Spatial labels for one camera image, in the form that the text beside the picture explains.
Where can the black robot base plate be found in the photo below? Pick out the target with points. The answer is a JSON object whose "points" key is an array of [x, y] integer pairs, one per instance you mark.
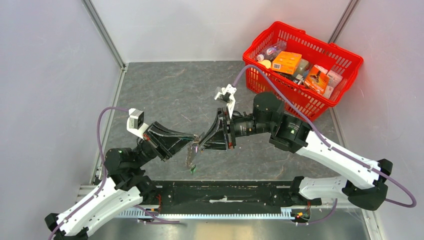
{"points": [[226, 196]]}

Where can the round yellow lid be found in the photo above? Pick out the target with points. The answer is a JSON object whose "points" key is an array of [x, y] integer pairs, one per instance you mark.
{"points": [[266, 63]]}

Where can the clear plastic bottle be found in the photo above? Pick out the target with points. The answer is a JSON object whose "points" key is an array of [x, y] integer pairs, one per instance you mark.
{"points": [[270, 53]]}

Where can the orange white product box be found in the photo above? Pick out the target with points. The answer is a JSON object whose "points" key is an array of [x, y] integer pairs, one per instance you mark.
{"points": [[317, 79]]}

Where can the slotted cable duct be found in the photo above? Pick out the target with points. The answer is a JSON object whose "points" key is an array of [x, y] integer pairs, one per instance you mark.
{"points": [[136, 213]]}

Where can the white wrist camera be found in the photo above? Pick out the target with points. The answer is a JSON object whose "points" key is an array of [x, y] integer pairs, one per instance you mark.
{"points": [[226, 94], [135, 122]]}

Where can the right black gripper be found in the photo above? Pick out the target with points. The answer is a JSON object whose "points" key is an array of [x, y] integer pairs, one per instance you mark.
{"points": [[215, 138]]}

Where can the aluminium frame post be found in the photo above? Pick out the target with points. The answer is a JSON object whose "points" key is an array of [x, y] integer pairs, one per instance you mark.
{"points": [[100, 26], [346, 15]]}

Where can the right aluminium frame post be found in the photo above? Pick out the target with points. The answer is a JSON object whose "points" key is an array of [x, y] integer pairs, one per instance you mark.
{"points": [[346, 15]]}

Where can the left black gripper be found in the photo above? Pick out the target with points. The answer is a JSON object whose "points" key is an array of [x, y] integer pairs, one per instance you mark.
{"points": [[166, 142]]}

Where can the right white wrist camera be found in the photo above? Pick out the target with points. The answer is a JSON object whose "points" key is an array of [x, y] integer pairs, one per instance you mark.
{"points": [[226, 94]]}

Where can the orange cardboard box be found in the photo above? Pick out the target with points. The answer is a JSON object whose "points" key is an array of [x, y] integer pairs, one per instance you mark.
{"points": [[286, 62]]}

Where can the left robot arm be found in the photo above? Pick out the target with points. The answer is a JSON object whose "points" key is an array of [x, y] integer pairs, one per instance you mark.
{"points": [[124, 184]]}

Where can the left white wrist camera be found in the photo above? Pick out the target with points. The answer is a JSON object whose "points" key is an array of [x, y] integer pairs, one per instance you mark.
{"points": [[135, 122]]}

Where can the white small box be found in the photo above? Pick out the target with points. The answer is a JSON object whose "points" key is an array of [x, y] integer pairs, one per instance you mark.
{"points": [[333, 80]]}

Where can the left aluminium frame post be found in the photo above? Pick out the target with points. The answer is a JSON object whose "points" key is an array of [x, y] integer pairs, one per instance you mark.
{"points": [[100, 26]]}

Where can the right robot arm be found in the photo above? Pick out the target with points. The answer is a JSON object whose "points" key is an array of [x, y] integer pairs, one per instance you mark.
{"points": [[360, 181]]}

